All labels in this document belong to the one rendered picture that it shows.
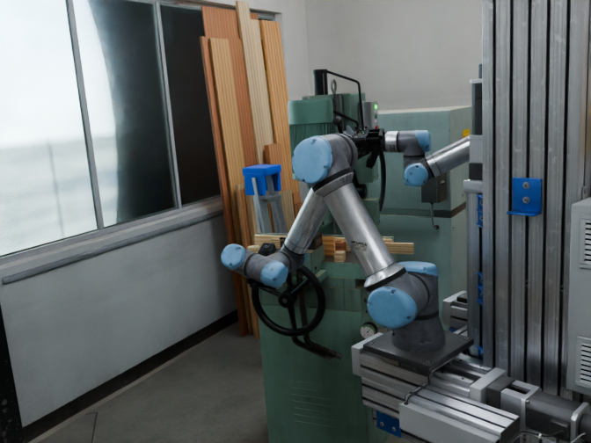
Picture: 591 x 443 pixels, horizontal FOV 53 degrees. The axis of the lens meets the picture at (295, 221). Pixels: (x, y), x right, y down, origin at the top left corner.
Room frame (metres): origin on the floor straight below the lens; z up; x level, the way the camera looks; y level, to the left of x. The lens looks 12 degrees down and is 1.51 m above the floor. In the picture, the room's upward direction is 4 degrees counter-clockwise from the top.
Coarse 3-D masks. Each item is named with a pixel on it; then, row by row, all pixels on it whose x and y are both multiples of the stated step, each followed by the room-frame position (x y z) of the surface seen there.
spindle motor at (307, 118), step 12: (288, 108) 2.31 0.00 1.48; (300, 108) 2.26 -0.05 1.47; (312, 108) 2.25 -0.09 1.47; (324, 108) 2.26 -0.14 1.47; (288, 120) 2.32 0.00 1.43; (300, 120) 2.26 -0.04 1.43; (312, 120) 2.25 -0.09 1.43; (324, 120) 2.26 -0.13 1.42; (300, 132) 2.27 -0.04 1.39; (312, 132) 2.25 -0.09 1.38; (324, 132) 2.26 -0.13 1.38; (300, 180) 2.28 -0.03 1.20
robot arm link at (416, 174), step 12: (456, 144) 1.91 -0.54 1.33; (468, 144) 1.89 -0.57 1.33; (432, 156) 1.92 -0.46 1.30; (444, 156) 1.90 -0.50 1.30; (456, 156) 1.89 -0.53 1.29; (468, 156) 1.89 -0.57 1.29; (408, 168) 1.91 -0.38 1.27; (420, 168) 1.89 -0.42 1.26; (432, 168) 1.90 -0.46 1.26; (444, 168) 1.90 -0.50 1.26; (408, 180) 1.91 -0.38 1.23; (420, 180) 1.89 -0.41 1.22
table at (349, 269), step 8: (328, 256) 2.23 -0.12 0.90; (352, 256) 2.20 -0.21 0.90; (392, 256) 2.23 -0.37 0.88; (328, 264) 2.14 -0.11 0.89; (336, 264) 2.13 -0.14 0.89; (344, 264) 2.12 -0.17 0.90; (352, 264) 2.11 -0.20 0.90; (320, 272) 2.11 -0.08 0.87; (328, 272) 2.14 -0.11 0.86; (336, 272) 2.13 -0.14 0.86; (344, 272) 2.12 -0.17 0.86; (352, 272) 2.11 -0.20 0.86; (360, 272) 2.09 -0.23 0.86; (320, 280) 2.08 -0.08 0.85
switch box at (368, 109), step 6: (366, 102) 2.52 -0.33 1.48; (372, 102) 2.53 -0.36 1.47; (366, 108) 2.52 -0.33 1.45; (372, 108) 2.52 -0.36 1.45; (360, 114) 2.53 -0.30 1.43; (366, 114) 2.52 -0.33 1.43; (372, 114) 2.52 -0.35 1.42; (360, 120) 2.53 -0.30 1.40; (366, 120) 2.52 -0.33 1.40; (372, 120) 2.52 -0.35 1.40; (360, 126) 2.54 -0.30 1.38; (372, 126) 2.52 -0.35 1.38
